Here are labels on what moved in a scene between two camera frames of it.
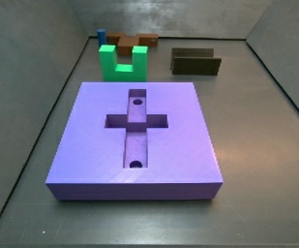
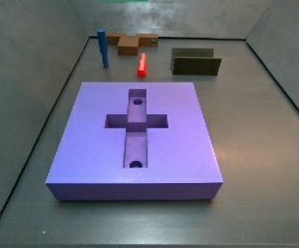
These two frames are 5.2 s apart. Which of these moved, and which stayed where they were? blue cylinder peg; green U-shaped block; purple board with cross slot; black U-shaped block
Moved: green U-shaped block
Stayed: purple board with cross slot; black U-shaped block; blue cylinder peg
